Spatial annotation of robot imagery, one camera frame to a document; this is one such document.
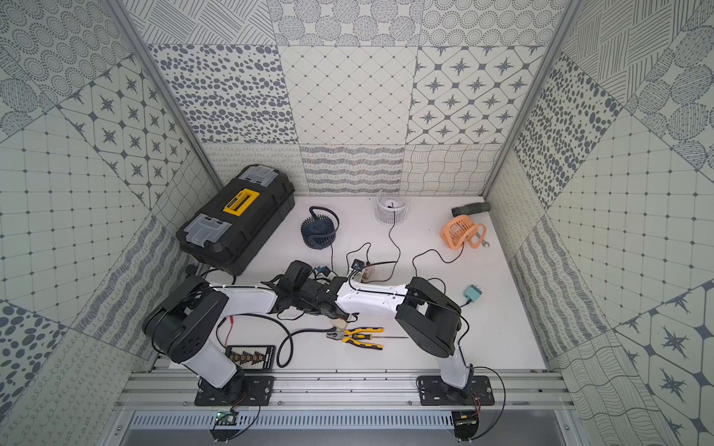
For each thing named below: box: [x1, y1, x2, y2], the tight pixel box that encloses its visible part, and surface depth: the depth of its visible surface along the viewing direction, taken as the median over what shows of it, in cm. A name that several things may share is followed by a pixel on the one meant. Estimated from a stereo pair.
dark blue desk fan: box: [300, 206, 341, 250], surface depth 106 cm
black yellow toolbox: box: [176, 165, 296, 277], surface depth 95 cm
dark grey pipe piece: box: [450, 201, 492, 218], surface depth 117 cm
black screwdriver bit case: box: [224, 344, 277, 370], surface depth 80 cm
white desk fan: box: [374, 189, 410, 225], surface depth 110 cm
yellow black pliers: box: [326, 327, 384, 351], surface depth 85 cm
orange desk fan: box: [440, 215, 488, 250], surface depth 99 cm
